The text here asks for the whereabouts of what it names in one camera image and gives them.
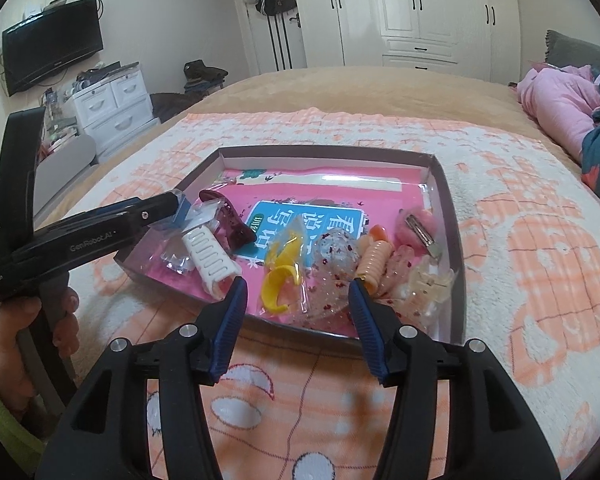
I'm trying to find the white built-in wardrobe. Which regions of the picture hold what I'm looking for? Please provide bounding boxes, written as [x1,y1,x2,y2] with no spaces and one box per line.
[204,0,524,84]

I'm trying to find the small clear plastic bag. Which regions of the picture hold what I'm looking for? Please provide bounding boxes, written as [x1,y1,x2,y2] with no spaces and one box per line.
[150,192,222,275]

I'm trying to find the bagged pearl hair tie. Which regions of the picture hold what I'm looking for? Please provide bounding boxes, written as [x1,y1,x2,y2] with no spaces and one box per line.
[392,263,456,331]

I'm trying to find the tan bed sheet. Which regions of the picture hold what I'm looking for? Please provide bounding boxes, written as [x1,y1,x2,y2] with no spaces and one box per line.
[36,66,581,226]

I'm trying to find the bagged yellow hair rings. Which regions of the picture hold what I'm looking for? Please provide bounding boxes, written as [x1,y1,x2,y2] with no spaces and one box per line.
[258,226,316,317]

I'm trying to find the white drawer cabinet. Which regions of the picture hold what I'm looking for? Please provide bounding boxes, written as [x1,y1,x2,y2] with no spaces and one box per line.
[61,63,160,162]

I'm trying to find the maroon oval hair clip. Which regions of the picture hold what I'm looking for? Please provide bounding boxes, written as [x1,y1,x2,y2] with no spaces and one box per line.
[199,190,257,252]

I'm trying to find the wall mounted black television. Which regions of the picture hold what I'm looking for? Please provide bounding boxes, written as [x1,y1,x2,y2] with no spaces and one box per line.
[2,0,104,96]

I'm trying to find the orange white patterned blanket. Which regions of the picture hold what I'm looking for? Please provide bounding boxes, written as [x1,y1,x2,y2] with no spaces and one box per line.
[56,108,600,479]

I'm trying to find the person's left hand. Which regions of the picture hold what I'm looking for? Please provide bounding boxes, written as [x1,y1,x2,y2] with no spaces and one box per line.
[0,286,81,413]

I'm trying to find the brown cardboard box tray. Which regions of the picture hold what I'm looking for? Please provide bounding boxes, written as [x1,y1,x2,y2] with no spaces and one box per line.
[116,145,466,344]

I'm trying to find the orange spiral hair tie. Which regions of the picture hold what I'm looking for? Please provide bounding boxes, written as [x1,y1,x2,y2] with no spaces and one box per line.
[354,223,392,295]

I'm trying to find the white claw hair clip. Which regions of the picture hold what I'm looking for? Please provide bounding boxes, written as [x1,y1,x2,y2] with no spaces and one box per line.
[182,226,242,300]

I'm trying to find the pink quilt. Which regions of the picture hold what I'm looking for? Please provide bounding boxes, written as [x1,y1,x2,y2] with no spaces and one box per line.
[516,64,600,164]

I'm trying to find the dark clothes pile on stool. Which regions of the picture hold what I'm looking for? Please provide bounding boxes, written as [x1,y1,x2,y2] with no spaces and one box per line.
[183,60,228,94]

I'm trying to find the pink dotted bow hair tie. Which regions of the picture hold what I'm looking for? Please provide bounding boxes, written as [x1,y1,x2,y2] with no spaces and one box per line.
[306,226,416,321]

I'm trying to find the pink felt snap clip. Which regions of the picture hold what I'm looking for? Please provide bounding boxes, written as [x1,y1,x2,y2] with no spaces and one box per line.
[394,207,442,261]

